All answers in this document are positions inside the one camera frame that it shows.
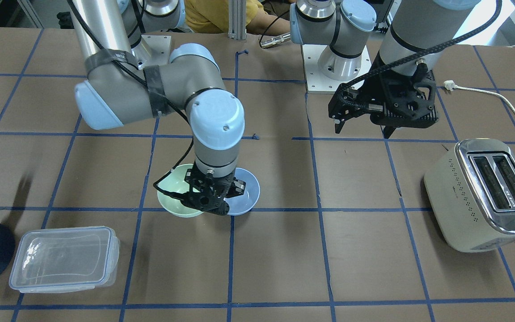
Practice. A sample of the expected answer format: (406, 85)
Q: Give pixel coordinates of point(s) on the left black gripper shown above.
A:
(377, 91)

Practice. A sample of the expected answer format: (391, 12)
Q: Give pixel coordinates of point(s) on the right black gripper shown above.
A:
(238, 187)

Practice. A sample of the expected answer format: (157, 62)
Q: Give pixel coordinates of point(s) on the blue bowl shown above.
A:
(242, 204)

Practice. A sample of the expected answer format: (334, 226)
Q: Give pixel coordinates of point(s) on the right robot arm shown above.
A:
(119, 90)

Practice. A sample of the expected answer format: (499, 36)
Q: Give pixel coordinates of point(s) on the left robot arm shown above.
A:
(420, 31)

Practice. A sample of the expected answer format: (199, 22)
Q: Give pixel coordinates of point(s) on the cream silver toaster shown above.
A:
(472, 193)

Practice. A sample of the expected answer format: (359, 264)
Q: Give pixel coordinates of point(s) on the person in yellow shirt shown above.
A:
(212, 17)

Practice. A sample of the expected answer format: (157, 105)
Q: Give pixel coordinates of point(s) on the clear plastic food container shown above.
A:
(65, 260)

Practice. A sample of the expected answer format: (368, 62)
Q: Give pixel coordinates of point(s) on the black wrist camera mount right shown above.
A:
(178, 198)

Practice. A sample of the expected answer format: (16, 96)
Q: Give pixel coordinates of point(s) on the aluminium frame post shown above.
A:
(237, 20)

